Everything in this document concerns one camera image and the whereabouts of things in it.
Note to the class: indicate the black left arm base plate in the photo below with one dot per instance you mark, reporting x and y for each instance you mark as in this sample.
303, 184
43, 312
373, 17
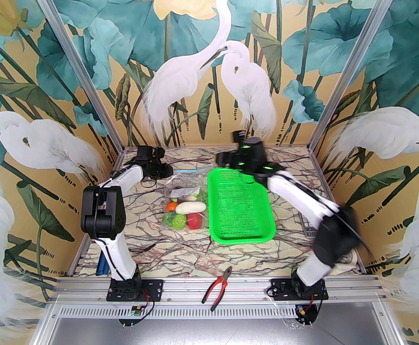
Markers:
152, 288

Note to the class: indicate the aluminium frame rail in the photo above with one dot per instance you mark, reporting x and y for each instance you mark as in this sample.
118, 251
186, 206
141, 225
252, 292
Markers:
195, 293

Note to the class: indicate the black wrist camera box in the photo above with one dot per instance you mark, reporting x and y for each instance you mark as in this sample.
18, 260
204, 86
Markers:
239, 137
146, 152

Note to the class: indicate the green plastic basket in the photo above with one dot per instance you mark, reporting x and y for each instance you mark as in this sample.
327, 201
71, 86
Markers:
242, 210

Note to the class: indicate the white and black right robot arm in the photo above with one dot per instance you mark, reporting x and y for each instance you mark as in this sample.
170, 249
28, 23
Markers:
295, 192

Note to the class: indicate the small green circuit board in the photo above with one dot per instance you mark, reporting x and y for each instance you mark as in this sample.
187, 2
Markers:
136, 311

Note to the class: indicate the grey keypad device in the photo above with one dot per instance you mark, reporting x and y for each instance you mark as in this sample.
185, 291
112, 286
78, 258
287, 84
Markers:
308, 226

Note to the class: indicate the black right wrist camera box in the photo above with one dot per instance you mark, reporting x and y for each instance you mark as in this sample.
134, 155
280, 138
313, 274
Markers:
239, 137

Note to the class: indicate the white toy cauliflower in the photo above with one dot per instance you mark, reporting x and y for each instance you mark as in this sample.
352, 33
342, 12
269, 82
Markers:
191, 194

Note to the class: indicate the clear zip-top bag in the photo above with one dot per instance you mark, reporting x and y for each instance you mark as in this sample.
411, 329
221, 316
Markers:
180, 185

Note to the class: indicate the green toy cabbage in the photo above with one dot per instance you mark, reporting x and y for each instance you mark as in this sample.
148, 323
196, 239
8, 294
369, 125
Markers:
175, 221

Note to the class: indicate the cream tape roll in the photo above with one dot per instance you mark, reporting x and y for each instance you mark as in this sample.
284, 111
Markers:
349, 259

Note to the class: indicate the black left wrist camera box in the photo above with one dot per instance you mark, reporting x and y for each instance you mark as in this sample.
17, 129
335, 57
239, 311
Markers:
146, 152

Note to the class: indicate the red toy tomato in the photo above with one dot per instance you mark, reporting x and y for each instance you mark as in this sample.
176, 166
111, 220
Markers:
194, 221

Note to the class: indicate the aluminium frame post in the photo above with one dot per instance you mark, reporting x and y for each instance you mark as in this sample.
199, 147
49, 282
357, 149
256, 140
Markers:
350, 63
82, 70

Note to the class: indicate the slotted silver metal panel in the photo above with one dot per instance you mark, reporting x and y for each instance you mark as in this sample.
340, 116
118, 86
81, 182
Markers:
195, 332

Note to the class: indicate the white toy cucumber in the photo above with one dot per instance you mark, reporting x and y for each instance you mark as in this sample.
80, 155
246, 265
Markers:
191, 207

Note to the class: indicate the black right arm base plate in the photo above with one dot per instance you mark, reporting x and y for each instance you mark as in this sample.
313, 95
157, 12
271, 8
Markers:
281, 289

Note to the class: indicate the small orange toy tomato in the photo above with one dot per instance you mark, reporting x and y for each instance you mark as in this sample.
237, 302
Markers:
171, 207

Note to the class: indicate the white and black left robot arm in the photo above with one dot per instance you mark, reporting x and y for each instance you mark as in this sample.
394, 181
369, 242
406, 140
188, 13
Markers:
119, 253

